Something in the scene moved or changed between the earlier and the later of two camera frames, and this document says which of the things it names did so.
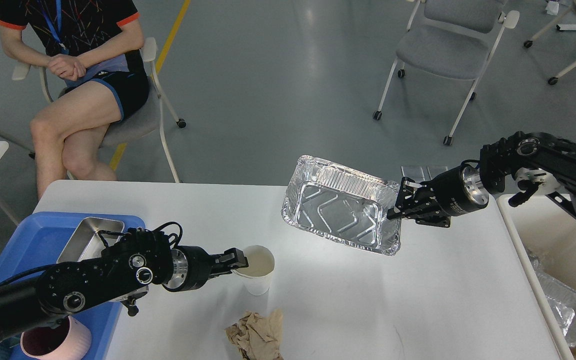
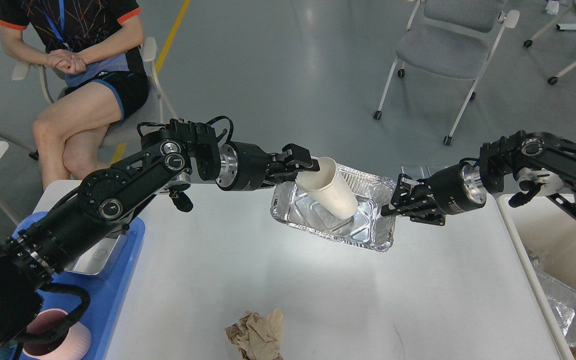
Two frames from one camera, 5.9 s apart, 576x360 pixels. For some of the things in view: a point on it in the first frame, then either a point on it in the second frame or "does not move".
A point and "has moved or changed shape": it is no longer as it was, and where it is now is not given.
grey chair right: (452, 38) does not move
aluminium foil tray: (344, 204) has moved or changed shape
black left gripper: (191, 268) → (243, 165)
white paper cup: (257, 275) → (327, 188)
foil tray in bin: (573, 311) does not move
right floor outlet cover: (434, 170) does not move
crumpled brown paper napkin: (258, 337) does not move
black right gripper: (461, 190) does not move
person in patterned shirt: (69, 132) does not move
